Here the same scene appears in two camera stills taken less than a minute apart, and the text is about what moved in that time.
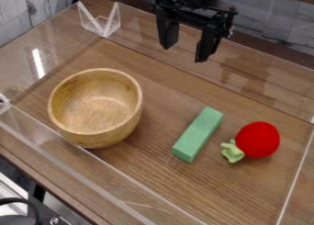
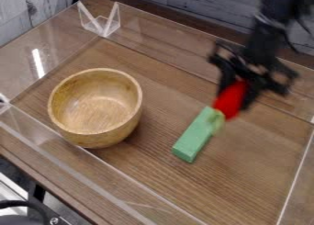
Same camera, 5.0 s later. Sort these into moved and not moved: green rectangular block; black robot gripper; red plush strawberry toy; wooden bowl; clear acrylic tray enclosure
Moved: red plush strawberry toy; black robot gripper
Not moved: green rectangular block; clear acrylic tray enclosure; wooden bowl
